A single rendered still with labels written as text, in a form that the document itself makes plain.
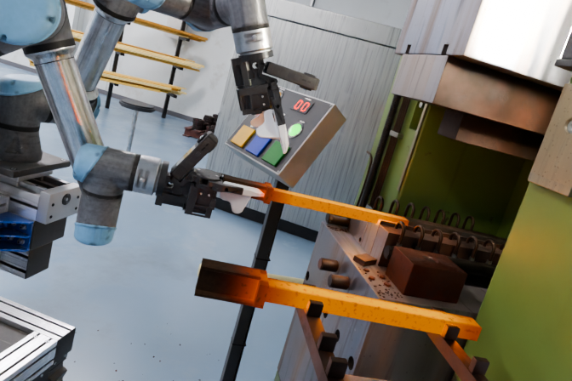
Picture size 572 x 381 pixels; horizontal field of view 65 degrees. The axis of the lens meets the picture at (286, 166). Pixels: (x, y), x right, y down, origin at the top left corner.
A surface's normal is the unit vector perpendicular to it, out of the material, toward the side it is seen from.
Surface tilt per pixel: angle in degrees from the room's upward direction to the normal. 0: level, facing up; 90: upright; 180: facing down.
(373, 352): 90
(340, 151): 90
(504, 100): 90
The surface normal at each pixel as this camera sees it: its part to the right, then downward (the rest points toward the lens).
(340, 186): -0.22, 0.14
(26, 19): 0.44, 0.22
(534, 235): -0.94, -0.22
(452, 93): 0.19, 0.26
